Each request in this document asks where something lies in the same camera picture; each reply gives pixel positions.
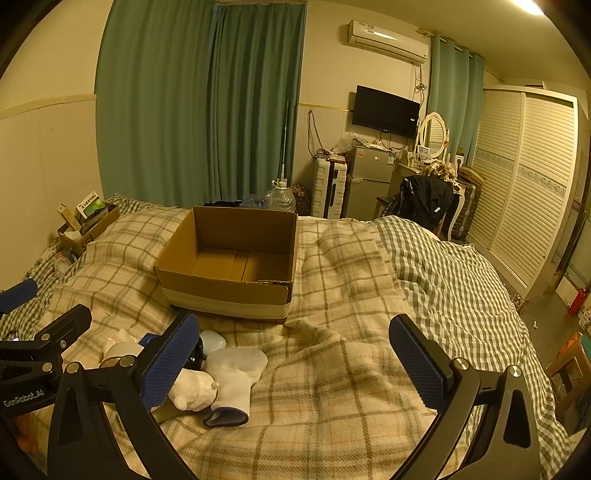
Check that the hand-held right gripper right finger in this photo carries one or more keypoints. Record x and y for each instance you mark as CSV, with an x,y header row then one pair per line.
x,y
415,355

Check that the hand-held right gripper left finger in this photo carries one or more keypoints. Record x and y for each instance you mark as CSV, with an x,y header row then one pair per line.
x,y
171,360

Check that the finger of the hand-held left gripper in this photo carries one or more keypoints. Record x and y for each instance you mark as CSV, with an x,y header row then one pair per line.
x,y
16,295
60,330

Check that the black round object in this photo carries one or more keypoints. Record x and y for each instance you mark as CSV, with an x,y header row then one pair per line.
x,y
196,355

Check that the pale dome-shaped object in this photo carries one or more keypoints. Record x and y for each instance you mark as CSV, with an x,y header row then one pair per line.
x,y
213,341

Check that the white glove with dark cuff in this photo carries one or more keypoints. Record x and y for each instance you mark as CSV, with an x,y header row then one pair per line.
x,y
233,374

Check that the green checked bedsheet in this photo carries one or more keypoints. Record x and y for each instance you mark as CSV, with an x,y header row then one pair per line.
x,y
27,318

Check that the small clear plastic bottle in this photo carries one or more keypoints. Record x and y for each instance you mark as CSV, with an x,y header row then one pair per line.
x,y
62,265

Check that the green checked quilt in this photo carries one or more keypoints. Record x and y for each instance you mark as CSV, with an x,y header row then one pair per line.
x,y
461,295

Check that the small cardboard box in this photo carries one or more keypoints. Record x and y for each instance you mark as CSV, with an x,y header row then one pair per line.
x,y
87,235

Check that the beige plaid blanket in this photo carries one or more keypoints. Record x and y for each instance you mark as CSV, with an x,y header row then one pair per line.
x,y
332,295

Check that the green carton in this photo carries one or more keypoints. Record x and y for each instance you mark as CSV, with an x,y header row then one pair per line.
x,y
91,206

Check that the white chair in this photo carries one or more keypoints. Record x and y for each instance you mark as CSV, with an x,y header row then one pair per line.
x,y
455,217

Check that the brown suitcase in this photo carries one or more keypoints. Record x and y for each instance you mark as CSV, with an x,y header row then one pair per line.
x,y
466,212

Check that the black jacket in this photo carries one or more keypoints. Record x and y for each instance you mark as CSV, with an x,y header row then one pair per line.
x,y
427,198

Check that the black bag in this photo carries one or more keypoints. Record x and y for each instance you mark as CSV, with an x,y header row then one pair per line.
x,y
221,203

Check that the red fire extinguisher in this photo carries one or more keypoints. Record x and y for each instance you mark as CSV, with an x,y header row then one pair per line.
x,y
578,302

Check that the silver fridge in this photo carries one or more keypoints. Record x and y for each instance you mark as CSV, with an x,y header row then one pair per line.
x,y
369,184

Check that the pack of plastic bottles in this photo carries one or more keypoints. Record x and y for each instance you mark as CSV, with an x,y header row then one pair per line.
x,y
254,201

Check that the fluffy tan item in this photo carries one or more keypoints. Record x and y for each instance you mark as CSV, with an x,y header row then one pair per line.
x,y
441,170

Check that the white suitcase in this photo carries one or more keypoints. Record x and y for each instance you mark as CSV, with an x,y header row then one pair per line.
x,y
328,189

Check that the flat cardboard box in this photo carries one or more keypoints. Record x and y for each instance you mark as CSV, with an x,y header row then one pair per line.
x,y
471,175

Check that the white dressing table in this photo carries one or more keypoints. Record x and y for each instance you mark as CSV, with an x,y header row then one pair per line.
x,y
406,167

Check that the brown patterned bag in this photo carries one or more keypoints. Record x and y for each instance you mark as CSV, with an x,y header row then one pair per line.
x,y
302,201

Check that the large clear water jug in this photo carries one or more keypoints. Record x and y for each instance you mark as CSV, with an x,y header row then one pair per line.
x,y
280,197

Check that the white louvred wardrobe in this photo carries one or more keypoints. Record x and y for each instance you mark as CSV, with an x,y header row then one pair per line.
x,y
526,184

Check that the clear plastic bag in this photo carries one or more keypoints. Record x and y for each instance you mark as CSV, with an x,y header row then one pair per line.
x,y
348,144

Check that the oval white mirror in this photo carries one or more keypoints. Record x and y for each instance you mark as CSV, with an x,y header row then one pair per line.
x,y
434,131

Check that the wide green curtain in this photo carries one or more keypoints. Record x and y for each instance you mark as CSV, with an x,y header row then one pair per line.
x,y
152,101

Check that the white mop pole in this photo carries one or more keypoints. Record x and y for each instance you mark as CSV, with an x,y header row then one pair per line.
x,y
282,147

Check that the narrow green curtain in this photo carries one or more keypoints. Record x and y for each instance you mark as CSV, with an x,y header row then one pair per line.
x,y
455,92

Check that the recessed green curtain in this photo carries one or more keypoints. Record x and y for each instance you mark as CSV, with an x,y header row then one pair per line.
x,y
258,101

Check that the white air conditioner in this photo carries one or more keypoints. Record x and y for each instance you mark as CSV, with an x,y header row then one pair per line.
x,y
385,40

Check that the black wall television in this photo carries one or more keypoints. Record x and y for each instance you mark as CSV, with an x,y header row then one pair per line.
x,y
385,110

